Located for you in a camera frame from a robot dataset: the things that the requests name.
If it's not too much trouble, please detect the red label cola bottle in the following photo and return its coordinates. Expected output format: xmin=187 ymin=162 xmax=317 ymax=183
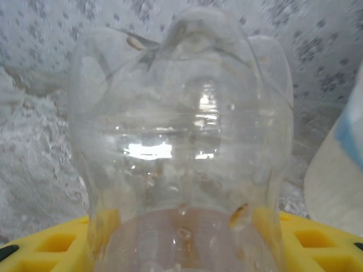
xmin=66 ymin=7 xmax=294 ymax=272

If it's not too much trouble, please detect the white bin liner blue band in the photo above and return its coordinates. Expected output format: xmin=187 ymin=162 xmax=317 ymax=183
xmin=334 ymin=61 xmax=363 ymax=165

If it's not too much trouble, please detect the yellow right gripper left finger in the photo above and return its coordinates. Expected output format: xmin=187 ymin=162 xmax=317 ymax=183
xmin=0 ymin=214 xmax=94 ymax=272

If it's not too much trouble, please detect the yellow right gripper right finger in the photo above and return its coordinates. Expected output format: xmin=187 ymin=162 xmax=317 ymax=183
xmin=276 ymin=211 xmax=363 ymax=272

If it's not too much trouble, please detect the cream ribbed waste bin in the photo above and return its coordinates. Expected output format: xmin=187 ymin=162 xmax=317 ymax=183
xmin=303 ymin=129 xmax=363 ymax=236

